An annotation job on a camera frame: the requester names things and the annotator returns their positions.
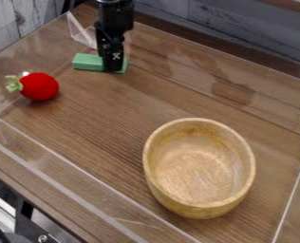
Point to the black metal table leg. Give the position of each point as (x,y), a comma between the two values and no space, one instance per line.
(26,227)

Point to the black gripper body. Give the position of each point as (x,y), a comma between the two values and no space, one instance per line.
(115,19)

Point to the red plush tomato toy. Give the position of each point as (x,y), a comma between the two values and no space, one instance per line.
(36,86)

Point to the green rectangular block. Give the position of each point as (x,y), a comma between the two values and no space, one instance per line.
(93,62)

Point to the clear acrylic corner bracket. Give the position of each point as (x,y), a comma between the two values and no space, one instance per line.
(81,34)

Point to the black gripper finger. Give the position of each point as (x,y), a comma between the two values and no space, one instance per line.
(103,44)
(115,57)

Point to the light wooden bowl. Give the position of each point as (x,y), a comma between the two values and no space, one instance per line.
(199,167)

